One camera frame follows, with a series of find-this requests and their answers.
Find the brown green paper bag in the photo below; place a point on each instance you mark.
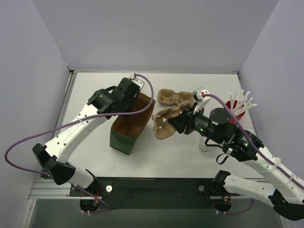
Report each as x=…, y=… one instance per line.
x=126, y=130

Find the red straw holder cup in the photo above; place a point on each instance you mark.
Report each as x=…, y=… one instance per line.
x=239, y=116

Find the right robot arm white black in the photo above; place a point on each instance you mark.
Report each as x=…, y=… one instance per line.
x=281, y=192

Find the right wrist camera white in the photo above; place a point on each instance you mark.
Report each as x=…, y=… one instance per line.
x=200, y=98

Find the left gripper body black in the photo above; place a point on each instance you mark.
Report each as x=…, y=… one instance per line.
x=132, y=99

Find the white paper coffee cup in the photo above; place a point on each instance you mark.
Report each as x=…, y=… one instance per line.
x=202, y=145

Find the brown pulp cup carrier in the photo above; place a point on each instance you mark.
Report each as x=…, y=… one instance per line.
x=161, y=127
x=170, y=97

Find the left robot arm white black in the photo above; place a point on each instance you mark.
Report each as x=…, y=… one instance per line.
x=54, y=155

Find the white wrapped straws bundle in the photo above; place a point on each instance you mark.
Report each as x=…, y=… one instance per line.
x=244, y=102

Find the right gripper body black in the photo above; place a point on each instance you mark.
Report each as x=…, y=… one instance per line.
x=186, y=121

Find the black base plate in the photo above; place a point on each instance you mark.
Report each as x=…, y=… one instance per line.
x=160, y=193

